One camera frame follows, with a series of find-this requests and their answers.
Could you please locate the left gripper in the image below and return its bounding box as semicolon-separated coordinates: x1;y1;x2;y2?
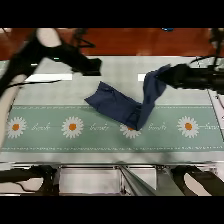
70;56;103;77

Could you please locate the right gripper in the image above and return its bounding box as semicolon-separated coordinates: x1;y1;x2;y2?
156;63;194;90

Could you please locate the blue shirt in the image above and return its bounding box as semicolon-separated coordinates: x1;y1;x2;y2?
83;64;172;132

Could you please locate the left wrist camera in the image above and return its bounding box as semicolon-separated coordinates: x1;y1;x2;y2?
71;28;97;50

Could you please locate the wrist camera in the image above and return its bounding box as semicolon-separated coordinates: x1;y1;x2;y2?
207;28;224;58
71;28;97;50

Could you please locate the black cable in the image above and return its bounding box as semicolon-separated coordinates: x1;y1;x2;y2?
8;78;64;90

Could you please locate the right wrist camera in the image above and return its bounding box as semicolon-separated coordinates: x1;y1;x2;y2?
207;28;224;58

